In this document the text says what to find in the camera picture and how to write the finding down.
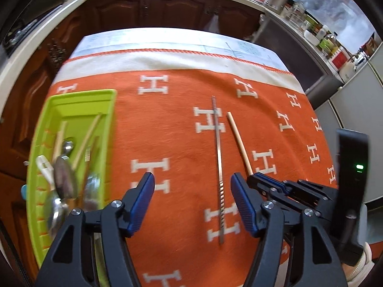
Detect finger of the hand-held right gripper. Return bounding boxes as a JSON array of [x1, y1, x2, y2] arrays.
[[254, 173, 336, 199], [247, 176, 327, 213]]

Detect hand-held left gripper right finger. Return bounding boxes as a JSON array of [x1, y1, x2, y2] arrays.
[[230, 172, 349, 287]]

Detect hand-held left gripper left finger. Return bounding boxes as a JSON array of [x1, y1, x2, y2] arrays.
[[35, 172, 156, 287]]

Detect metal chopstick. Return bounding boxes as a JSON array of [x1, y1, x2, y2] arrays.
[[211, 96, 225, 243]]

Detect red-striped wooden chopstick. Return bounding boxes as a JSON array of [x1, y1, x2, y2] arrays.
[[72, 113, 103, 169]]

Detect large metal spoon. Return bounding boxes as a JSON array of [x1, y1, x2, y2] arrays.
[[53, 155, 78, 199]]

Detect small metal spoon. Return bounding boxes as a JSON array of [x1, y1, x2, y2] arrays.
[[61, 140, 75, 156]]

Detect white ceramic spoon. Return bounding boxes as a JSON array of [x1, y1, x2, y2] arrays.
[[36, 155, 56, 192]]

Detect green plastic utensil tray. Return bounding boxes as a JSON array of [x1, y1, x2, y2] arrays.
[[25, 89, 118, 287]]

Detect person's right forearm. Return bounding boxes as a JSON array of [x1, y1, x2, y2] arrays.
[[341, 241, 374, 284]]

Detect grey refrigerator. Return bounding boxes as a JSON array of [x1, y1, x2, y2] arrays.
[[311, 57, 383, 204]]

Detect orange patterned blanket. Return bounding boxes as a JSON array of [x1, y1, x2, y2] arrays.
[[45, 48, 344, 287]]

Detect red box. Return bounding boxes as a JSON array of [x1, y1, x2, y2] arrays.
[[332, 52, 350, 71]]

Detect green-label bottle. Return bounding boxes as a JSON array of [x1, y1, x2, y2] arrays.
[[319, 34, 337, 56]]

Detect white dish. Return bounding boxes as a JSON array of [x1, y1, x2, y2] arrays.
[[303, 30, 321, 46]]

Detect dark metal cabinet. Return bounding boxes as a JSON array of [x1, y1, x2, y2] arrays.
[[251, 12, 344, 102]]

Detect glass jars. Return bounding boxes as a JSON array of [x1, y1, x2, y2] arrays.
[[287, 4, 307, 32]]

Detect white table cover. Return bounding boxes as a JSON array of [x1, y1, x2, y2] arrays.
[[70, 28, 292, 74]]

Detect dark wooden kitchen cabinets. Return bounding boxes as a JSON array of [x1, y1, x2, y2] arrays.
[[0, 0, 267, 276]]

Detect gas stove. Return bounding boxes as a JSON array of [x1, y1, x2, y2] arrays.
[[1, 19, 39, 57]]

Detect plastic wall cover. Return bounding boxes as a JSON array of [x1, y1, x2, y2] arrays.
[[296, 0, 376, 54]]

